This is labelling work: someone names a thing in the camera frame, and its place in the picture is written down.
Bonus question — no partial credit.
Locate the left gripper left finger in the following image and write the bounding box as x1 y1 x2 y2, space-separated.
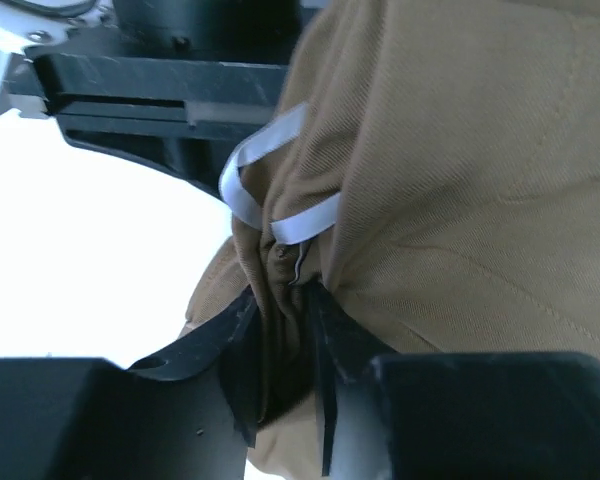
0 290 258 479

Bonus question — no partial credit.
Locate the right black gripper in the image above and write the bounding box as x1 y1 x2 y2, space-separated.
22 1 320 195

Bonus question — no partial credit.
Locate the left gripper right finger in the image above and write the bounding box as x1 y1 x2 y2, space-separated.
306 284 600 479

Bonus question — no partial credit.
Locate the brown pleated skirt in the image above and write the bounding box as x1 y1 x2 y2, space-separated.
185 1 600 479

